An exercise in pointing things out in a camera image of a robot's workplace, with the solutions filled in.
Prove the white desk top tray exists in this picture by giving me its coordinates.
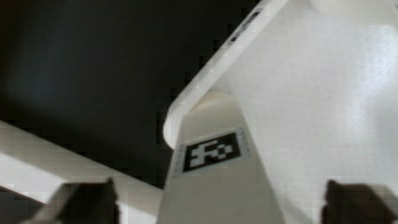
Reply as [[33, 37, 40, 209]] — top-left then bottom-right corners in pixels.
[[164, 0, 398, 224]]

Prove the white front fence bar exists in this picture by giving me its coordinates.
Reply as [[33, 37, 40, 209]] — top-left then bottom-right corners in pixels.
[[0, 121, 162, 224]]

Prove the white desk leg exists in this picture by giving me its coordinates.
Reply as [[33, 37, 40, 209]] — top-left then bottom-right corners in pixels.
[[157, 92, 285, 224]]

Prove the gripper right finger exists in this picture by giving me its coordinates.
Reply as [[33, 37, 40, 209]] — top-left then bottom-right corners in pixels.
[[320, 180, 398, 224]]

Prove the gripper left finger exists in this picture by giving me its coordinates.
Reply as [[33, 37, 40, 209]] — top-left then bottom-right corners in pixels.
[[24, 178, 120, 224]]

